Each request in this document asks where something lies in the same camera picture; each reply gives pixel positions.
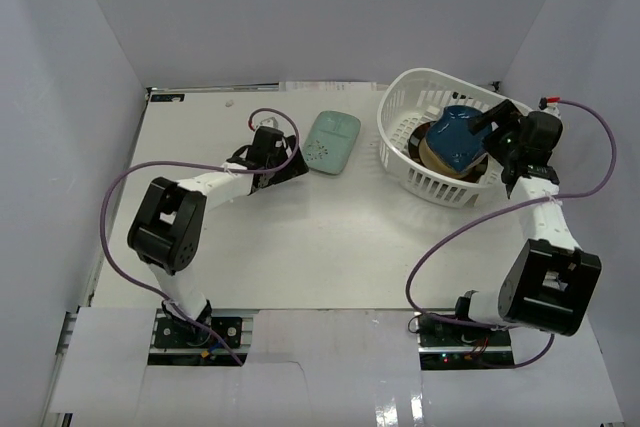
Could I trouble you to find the round black rimmed plate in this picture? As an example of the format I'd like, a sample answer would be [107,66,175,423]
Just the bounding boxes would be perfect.
[407,122,488,183]

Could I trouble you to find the teal rectangular plate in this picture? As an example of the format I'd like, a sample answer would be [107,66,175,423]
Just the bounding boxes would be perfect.
[302,110,361,175]

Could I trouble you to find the dark blue leaf dish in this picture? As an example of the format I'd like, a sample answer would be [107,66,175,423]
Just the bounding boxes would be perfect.
[425,105,491,177]

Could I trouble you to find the yellow square panda plate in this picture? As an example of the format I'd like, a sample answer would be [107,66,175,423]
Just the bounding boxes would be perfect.
[418,139,466,179]

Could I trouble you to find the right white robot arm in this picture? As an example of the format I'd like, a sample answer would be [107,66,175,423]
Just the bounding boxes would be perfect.
[451,100,602,346]

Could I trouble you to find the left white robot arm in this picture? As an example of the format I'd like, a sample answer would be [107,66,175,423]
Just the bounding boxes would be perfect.
[127,126,309,346]

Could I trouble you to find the white plastic basket bin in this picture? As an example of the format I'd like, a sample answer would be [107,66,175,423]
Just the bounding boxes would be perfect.
[377,68,504,208]

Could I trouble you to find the papers at table back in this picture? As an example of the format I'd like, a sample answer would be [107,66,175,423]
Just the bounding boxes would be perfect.
[278,81,387,92]

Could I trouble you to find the black label sticker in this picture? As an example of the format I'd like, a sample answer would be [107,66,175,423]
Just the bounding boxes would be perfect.
[149,93,185,103]

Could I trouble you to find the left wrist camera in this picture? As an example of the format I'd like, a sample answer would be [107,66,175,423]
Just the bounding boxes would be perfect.
[249,116,279,131]

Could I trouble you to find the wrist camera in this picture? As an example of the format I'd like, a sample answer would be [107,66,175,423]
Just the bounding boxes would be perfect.
[538,97,561,119]
[249,116,279,131]

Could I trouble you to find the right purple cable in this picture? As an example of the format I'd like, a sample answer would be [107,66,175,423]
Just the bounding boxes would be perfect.
[405,96,619,369]

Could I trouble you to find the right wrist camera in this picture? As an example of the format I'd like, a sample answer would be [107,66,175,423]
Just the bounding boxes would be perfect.
[538,97,561,119]

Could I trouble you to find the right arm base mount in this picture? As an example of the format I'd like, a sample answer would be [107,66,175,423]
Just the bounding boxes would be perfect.
[407,315,515,371]

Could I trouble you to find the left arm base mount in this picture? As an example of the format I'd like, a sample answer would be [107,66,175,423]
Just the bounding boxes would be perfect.
[147,312,249,367]

